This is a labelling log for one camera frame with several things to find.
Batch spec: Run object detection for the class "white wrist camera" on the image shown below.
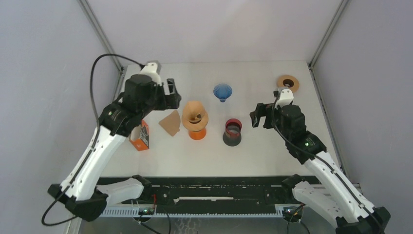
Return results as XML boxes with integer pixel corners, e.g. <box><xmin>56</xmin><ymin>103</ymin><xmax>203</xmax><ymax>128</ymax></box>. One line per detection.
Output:
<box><xmin>274</xmin><ymin>87</ymin><xmax>294</xmax><ymax>107</ymax></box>
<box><xmin>139</xmin><ymin>60</ymin><xmax>162</xmax><ymax>86</ymax></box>

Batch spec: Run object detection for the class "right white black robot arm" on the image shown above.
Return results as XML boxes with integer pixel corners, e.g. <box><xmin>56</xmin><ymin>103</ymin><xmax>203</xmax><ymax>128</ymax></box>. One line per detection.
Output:
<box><xmin>250</xmin><ymin>103</ymin><xmax>391</xmax><ymax>234</ymax></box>

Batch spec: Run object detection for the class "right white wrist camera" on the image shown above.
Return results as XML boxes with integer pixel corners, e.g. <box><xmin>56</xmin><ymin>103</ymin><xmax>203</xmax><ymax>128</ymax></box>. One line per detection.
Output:
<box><xmin>274</xmin><ymin>87</ymin><xmax>294</xmax><ymax>107</ymax></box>

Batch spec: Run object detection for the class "orange glass carafe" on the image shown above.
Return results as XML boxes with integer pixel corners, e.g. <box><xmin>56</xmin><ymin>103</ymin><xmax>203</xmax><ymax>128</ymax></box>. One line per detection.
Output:
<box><xmin>188</xmin><ymin>128</ymin><xmax>207</xmax><ymax>140</ymax></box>

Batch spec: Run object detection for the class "wooden dripper ring holder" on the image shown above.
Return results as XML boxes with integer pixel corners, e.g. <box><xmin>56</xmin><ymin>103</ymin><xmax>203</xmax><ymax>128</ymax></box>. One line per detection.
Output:
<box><xmin>182</xmin><ymin>116</ymin><xmax>209</xmax><ymax>132</ymax></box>

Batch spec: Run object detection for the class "black camera cable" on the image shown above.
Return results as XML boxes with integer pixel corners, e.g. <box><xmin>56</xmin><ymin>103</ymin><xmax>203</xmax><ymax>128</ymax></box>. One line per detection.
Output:
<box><xmin>41</xmin><ymin>53</ymin><xmax>146</xmax><ymax>227</ymax></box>
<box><xmin>271</xmin><ymin>94</ymin><xmax>388</xmax><ymax>234</ymax></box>

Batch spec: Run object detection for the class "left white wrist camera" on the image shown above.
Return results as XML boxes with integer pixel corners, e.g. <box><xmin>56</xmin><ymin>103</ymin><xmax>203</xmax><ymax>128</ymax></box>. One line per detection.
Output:
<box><xmin>139</xmin><ymin>60</ymin><xmax>162</xmax><ymax>86</ymax></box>

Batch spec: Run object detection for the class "right black camera cable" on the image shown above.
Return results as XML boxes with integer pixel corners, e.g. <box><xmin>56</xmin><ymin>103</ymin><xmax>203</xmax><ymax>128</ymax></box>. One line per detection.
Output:
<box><xmin>271</xmin><ymin>94</ymin><xmax>388</xmax><ymax>234</ymax></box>

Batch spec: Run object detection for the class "blue glass dripper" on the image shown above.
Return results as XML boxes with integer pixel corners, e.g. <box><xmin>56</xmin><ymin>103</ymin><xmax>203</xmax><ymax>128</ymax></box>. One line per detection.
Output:
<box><xmin>213</xmin><ymin>83</ymin><xmax>232</xmax><ymax>102</ymax></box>

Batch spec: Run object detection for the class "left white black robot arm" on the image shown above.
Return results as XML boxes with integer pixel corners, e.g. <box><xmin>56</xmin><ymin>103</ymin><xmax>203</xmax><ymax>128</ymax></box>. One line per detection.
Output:
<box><xmin>48</xmin><ymin>74</ymin><xmax>182</xmax><ymax>222</ymax></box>

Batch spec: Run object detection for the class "orange coffee filter box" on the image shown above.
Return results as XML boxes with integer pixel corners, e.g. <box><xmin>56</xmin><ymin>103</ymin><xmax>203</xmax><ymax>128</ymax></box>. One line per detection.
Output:
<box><xmin>129</xmin><ymin>120</ymin><xmax>149</xmax><ymax>151</ymax></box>

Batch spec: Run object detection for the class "brown paper coffee filter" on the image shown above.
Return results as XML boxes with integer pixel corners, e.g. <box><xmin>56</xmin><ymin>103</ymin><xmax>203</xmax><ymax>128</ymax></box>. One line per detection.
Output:
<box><xmin>182</xmin><ymin>101</ymin><xmax>209</xmax><ymax>123</ymax></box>
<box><xmin>159</xmin><ymin>110</ymin><xmax>181</xmax><ymax>137</ymax></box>

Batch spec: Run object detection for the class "left black camera cable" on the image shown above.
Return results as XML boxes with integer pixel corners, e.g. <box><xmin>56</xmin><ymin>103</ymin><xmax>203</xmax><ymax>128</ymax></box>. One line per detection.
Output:
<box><xmin>41</xmin><ymin>53</ymin><xmax>146</xmax><ymax>227</ymax></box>

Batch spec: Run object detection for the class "red black carafe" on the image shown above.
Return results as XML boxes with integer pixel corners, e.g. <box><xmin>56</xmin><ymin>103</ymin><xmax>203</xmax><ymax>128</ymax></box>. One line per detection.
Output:
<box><xmin>223</xmin><ymin>118</ymin><xmax>242</xmax><ymax>147</ymax></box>

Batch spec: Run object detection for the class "wooden dripper ring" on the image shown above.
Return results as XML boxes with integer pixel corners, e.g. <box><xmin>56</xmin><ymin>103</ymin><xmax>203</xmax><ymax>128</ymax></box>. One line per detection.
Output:
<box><xmin>276</xmin><ymin>75</ymin><xmax>300</xmax><ymax>94</ymax></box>

